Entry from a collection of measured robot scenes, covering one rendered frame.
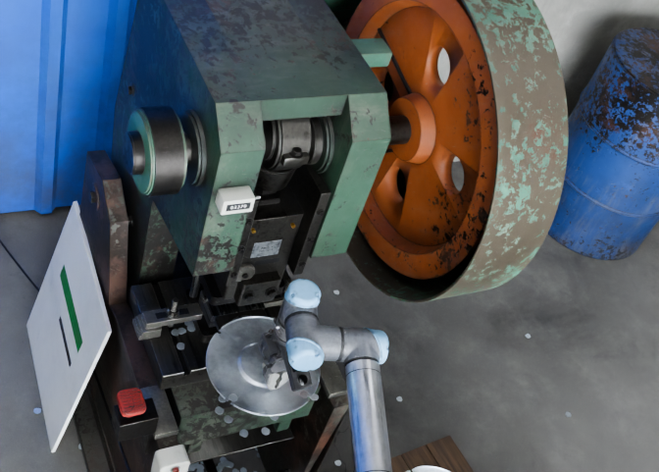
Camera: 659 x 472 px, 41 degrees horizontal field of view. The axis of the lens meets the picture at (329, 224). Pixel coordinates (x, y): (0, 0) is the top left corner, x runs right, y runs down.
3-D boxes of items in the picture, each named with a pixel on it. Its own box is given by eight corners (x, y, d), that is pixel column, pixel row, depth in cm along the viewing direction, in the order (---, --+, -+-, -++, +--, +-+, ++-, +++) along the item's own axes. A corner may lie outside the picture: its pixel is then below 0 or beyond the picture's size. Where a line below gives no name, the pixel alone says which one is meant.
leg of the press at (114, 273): (153, 561, 260) (201, 388, 199) (114, 573, 255) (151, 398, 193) (80, 316, 313) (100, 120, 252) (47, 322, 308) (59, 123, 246)
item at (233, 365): (181, 367, 215) (181, 365, 214) (251, 298, 234) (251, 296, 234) (277, 439, 209) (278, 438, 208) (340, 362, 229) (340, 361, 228)
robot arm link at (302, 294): (289, 303, 189) (286, 273, 195) (278, 335, 197) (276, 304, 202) (325, 306, 191) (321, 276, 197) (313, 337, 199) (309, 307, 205)
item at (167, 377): (318, 356, 245) (323, 343, 241) (159, 391, 225) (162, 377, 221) (278, 275, 263) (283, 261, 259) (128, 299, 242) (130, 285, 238)
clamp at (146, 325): (201, 329, 234) (207, 304, 227) (138, 340, 227) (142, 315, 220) (194, 311, 238) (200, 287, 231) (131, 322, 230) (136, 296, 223)
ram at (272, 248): (284, 303, 223) (313, 222, 203) (228, 313, 216) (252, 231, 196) (261, 252, 233) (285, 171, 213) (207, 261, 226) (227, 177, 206)
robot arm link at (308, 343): (344, 354, 186) (337, 312, 193) (292, 350, 183) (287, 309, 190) (334, 376, 191) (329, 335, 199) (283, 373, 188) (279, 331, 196)
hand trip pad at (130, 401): (144, 427, 212) (148, 409, 207) (120, 433, 210) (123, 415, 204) (136, 402, 216) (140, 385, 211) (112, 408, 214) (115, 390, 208)
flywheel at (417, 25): (399, 243, 259) (575, 293, 196) (338, 253, 250) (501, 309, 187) (390, -12, 246) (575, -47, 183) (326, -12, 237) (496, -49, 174)
